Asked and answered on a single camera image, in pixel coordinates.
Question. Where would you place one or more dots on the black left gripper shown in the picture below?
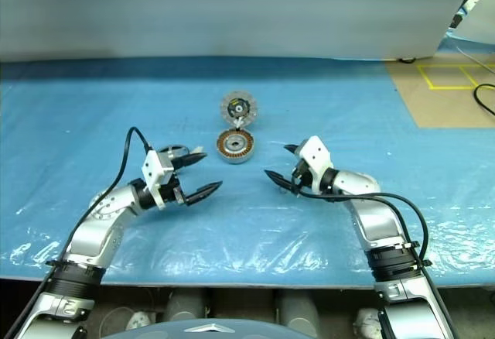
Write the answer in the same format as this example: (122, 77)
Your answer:
(178, 194)

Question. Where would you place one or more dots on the white partition board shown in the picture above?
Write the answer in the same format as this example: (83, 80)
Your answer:
(232, 14)

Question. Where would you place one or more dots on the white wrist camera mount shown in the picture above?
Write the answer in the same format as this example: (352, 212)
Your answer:
(151, 172)
(315, 157)

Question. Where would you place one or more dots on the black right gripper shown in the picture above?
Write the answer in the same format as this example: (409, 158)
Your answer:
(303, 178)

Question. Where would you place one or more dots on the grey robot torso with logo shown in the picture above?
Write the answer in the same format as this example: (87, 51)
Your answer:
(210, 331)

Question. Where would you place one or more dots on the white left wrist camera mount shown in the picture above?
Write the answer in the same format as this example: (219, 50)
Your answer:
(151, 172)

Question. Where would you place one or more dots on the motor base with copper windings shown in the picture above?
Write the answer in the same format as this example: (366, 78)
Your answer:
(224, 150)

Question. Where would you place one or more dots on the small white object under table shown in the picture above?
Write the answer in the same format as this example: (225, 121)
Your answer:
(367, 321)
(140, 320)

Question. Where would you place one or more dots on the blue plastic table sheet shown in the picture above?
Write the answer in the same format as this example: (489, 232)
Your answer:
(116, 95)

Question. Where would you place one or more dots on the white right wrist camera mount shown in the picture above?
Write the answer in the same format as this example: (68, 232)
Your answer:
(315, 157)

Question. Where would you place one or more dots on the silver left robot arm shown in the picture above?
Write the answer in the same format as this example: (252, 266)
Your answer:
(96, 230)

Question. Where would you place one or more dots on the white background equipment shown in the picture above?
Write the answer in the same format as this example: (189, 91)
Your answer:
(477, 21)

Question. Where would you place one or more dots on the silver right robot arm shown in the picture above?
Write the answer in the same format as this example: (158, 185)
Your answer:
(377, 227)

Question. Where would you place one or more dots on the grey rounded cylinder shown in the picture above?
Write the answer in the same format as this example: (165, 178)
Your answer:
(298, 306)
(187, 304)

